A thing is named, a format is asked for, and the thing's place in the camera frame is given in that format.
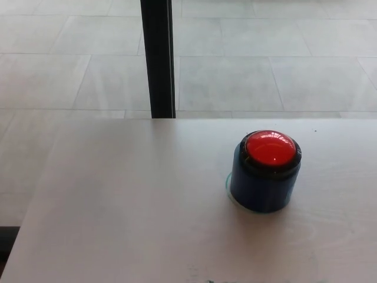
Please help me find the red dome push button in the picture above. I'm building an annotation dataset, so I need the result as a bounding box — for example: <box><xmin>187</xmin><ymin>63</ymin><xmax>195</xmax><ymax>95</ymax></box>
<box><xmin>225</xmin><ymin>130</ymin><xmax>303</xmax><ymax>214</ymax></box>

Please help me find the black vertical pole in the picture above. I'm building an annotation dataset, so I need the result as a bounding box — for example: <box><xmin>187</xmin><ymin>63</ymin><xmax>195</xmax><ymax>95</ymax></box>
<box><xmin>140</xmin><ymin>0</ymin><xmax>177</xmax><ymax>119</ymax></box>

